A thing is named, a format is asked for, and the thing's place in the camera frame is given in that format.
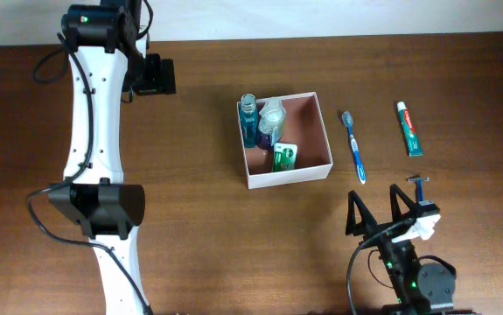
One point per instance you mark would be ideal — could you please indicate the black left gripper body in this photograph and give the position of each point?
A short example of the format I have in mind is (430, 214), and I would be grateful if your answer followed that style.
(147, 75)

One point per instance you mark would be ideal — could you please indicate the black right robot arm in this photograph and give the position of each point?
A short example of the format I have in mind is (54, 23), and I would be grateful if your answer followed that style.
(422, 284)

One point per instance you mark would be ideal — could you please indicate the blue white toothbrush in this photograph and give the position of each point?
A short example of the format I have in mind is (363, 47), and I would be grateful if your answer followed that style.
(348, 122)

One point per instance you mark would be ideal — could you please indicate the clear purple sanitizer bottle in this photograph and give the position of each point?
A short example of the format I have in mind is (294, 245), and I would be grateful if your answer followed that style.
(271, 124)

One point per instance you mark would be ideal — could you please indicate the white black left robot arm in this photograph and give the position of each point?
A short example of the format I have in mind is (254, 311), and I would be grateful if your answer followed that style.
(106, 45)

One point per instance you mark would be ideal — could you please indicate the green white soap packet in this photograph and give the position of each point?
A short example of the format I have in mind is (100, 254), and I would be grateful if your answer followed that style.
(285, 156)

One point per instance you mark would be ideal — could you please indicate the teal mouthwash bottle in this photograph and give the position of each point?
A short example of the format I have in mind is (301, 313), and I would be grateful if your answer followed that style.
(249, 119)

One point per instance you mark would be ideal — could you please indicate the green red toothpaste tube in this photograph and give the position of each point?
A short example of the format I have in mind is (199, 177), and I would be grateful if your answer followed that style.
(410, 136)

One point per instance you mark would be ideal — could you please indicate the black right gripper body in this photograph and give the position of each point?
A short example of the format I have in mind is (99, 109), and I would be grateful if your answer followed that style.
(394, 233)

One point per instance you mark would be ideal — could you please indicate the white cardboard box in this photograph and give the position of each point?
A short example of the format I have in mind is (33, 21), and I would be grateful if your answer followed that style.
(305, 128)

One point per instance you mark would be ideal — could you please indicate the blue disposable razor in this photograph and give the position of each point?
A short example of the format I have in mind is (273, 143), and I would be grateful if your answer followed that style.
(418, 182)

